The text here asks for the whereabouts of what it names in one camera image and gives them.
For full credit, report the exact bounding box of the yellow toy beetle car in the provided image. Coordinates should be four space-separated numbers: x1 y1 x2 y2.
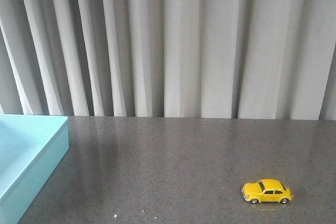
241 178 293 204

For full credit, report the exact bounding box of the light blue box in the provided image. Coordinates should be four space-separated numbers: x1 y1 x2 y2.
1 114 69 223

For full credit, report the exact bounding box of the grey pleated curtain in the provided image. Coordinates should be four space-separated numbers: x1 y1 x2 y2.
1 0 335 120

